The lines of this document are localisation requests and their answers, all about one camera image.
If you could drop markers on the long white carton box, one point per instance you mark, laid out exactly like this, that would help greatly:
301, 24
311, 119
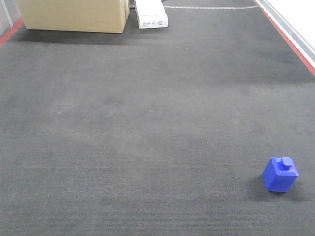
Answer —
151, 14

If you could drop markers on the blue plastic block part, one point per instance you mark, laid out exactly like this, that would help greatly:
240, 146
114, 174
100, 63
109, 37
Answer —
280, 174

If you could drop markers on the conveyor side rail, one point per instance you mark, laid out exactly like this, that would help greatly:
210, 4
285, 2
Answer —
295, 21

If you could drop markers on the large cardboard box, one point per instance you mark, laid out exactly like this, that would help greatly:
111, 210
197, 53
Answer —
106, 16

